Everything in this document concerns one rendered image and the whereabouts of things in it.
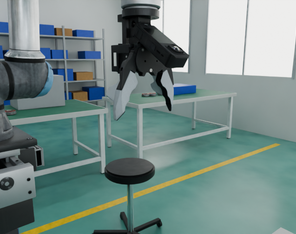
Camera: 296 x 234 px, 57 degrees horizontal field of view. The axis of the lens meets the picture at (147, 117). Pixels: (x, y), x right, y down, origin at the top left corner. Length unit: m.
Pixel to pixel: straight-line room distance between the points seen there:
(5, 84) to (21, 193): 0.31
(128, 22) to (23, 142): 0.47
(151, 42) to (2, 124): 0.54
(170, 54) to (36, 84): 0.55
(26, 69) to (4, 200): 0.37
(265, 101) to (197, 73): 1.60
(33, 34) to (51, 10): 6.25
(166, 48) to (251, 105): 4.67
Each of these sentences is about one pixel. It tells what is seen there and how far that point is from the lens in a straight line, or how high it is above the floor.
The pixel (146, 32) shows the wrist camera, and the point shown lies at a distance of 0.49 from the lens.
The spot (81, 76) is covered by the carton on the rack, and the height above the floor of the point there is 0.86.
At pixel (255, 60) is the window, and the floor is 1.25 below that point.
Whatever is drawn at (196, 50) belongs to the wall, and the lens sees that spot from 5.86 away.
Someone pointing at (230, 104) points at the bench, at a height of 0.56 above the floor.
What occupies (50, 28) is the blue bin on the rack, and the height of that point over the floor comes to 1.93.
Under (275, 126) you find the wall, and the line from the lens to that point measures 4.93.
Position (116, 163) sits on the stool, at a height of 0.56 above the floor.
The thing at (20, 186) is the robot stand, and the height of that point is 0.94.
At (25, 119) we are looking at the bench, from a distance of 2.65.
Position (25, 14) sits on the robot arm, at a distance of 0.90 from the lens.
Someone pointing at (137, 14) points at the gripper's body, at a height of 1.34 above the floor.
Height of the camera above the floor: 1.26
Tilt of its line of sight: 12 degrees down
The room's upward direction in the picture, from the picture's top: straight up
